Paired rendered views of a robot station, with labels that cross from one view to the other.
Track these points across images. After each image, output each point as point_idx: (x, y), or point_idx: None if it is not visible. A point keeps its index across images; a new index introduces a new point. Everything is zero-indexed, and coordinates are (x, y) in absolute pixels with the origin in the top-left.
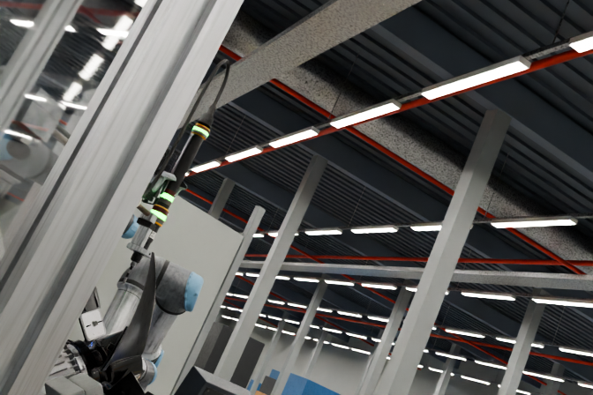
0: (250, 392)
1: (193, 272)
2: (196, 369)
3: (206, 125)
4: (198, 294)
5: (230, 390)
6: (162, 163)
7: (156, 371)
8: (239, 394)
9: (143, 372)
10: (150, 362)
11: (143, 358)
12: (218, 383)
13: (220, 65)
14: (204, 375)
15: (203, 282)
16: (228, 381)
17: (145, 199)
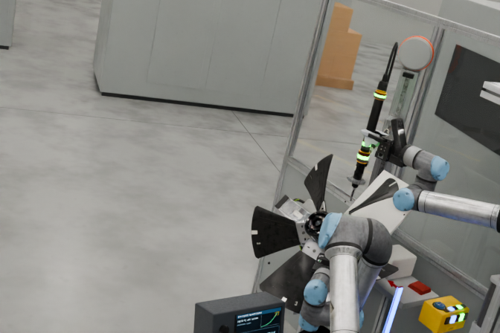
0: (211, 311)
1: (341, 213)
2: (280, 299)
3: (381, 88)
4: (322, 223)
5: (237, 297)
6: (392, 130)
7: (306, 286)
8: (226, 298)
9: (312, 270)
10: (315, 279)
11: (321, 275)
12: (252, 296)
13: (394, 50)
14: (269, 296)
15: (327, 216)
16: (241, 308)
17: (385, 159)
